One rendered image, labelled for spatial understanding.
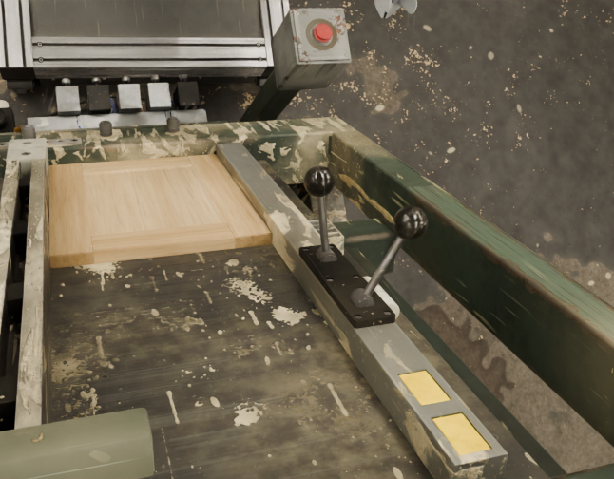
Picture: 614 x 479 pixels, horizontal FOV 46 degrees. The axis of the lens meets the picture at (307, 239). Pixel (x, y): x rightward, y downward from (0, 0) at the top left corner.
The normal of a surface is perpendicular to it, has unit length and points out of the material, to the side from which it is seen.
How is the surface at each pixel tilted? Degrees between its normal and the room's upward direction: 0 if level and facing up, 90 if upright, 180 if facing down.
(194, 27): 0
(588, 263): 0
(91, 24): 0
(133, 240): 59
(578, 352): 90
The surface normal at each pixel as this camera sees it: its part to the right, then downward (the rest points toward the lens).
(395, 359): 0.03, -0.91
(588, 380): -0.95, 0.11
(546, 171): 0.29, -0.13
